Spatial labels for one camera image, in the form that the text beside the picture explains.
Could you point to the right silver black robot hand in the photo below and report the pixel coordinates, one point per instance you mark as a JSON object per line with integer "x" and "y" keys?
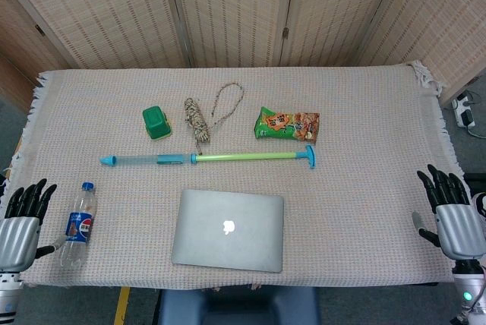
{"x": 459, "y": 230}

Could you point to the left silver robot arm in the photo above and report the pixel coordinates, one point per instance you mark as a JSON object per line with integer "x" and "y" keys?
{"x": 8, "y": 294}

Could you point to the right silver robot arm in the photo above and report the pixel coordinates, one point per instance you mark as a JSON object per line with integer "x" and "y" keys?
{"x": 471, "y": 283}

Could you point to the silver laptop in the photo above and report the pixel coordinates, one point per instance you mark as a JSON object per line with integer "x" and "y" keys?
{"x": 228, "y": 241}

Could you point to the woven folding screen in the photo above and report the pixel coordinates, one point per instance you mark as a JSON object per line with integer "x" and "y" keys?
{"x": 235, "y": 10}

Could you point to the blue green water pump toy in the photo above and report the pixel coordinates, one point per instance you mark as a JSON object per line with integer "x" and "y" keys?
{"x": 243, "y": 157}

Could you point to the green orange snack bag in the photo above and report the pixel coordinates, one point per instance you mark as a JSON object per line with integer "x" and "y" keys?
{"x": 284, "y": 124}

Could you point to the clear plastic cola bottle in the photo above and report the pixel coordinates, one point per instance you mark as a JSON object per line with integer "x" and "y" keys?
{"x": 77, "y": 226}

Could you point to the beige woven tablecloth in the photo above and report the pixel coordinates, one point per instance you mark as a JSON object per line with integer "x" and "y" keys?
{"x": 341, "y": 207}

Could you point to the white power strip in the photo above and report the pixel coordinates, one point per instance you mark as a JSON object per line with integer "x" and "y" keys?
{"x": 465, "y": 112}

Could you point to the yellow floor tape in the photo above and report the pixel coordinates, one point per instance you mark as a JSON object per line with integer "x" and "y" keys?
{"x": 121, "y": 308}

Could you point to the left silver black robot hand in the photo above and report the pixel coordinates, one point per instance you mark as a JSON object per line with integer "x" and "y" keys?
{"x": 17, "y": 237}

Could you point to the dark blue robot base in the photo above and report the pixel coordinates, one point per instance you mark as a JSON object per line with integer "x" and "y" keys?
{"x": 235, "y": 308}

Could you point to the green plastic container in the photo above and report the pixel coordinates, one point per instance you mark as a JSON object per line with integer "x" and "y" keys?
{"x": 155, "y": 122}

